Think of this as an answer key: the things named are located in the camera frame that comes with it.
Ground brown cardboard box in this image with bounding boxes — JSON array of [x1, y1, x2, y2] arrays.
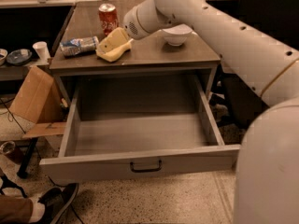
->
[[9, 66, 66, 139]]

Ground white sock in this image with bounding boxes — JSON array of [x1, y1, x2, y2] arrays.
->
[[29, 197, 46, 223]]

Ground red soda can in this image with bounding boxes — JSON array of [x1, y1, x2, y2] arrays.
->
[[98, 3, 119, 35]]

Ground brown trouser leg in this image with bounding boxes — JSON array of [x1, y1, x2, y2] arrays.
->
[[0, 195, 33, 224]]

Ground crumpled blue white chip bag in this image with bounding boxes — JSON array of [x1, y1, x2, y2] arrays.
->
[[60, 36, 99, 57]]

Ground grey side shelf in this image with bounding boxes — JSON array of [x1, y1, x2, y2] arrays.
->
[[0, 60, 50, 81]]

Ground black sneaker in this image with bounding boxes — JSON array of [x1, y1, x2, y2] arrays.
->
[[36, 183, 78, 224]]

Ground black drawer handle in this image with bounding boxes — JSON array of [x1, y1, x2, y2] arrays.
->
[[130, 160, 163, 174]]

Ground white paper cup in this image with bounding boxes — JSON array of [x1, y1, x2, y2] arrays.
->
[[33, 41, 50, 62]]

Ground black office chair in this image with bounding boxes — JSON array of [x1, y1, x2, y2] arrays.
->
[[209, 0, 299, 129]]

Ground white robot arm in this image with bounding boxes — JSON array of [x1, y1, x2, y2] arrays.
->
[[122, 0, 299, 224]]

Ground black stool leg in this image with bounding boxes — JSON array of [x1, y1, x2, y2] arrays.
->
[[17, 138, 37, 179]]

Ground grey cabinet with glass top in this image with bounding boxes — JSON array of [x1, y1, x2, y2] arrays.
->
[[49, 0, 221, 105]]

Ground brown glass jar on floor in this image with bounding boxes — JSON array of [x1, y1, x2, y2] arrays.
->
[[0, 141, 24, 164]]

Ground dark blue bowl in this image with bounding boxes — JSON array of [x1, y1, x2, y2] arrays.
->
[[7, 49, 32, 66]]

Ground open grey top drawer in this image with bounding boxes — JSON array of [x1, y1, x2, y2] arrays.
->
[[40, 74, 240, 184]]

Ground white bowl at left edge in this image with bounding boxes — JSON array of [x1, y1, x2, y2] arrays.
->
[[0, 49, 7, 66]]

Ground yellow sponge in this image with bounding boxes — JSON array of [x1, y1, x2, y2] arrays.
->
[[96, 39, 132, 63]]

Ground black floor cable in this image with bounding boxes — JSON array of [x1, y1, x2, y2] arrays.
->
[[0, 97, 27, 134]]

